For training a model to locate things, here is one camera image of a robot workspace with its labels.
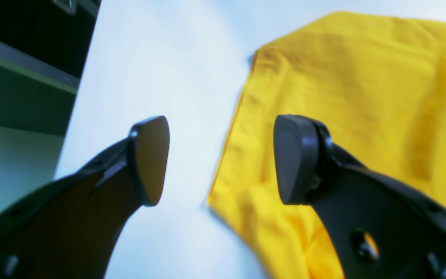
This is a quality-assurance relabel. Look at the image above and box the orange T-shirt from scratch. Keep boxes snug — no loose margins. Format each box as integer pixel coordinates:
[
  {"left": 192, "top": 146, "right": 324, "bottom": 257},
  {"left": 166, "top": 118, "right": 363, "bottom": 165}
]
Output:
[{"left": 208, "top": 11, "right": 446, "bottom": 279}]

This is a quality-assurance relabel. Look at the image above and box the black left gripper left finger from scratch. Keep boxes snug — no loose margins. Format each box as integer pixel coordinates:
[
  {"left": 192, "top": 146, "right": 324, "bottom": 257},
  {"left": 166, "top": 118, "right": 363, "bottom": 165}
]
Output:
[{"left": 0, "top": 116, "right": 170, "bottom": 279}]

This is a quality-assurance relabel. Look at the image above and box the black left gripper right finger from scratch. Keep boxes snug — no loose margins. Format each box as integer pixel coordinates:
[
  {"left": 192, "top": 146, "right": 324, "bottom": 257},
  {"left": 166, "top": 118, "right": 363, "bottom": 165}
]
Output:
[{"left": 274, "top": 115, "right": 446, "bottom": 279}]

